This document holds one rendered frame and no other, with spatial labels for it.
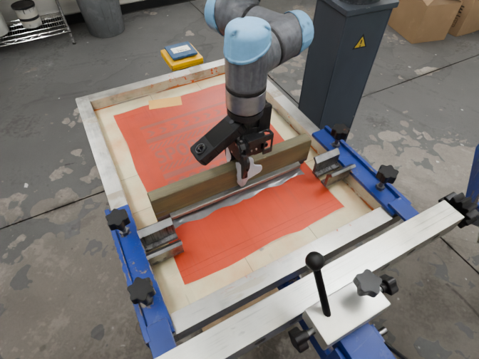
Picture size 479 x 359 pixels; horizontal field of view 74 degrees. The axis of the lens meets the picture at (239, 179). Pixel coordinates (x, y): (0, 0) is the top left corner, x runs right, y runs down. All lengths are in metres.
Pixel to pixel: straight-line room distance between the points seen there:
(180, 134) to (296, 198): 0.39
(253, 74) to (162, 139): 0.47
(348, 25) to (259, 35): 0.61
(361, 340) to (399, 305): 1.26
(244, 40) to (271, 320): 0.44
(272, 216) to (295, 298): 0.24
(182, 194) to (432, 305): 1.49
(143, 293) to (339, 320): 0.31
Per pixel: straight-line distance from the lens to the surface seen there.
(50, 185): 2.36
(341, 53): 1.14
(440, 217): 0.76
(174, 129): 0.97
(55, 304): 1.89
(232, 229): 0.73
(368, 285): 0.52
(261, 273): 0.64
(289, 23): 0.62
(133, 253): 0.68
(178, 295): 0.67
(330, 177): 0.76
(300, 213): 0.76
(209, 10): 0.71
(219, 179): 0.71
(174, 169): 0.85
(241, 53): 0.53
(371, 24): 1.16
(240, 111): 0.59
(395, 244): 0.68
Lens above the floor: 1.58
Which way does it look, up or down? 50 degrees down
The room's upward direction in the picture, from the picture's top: straight up
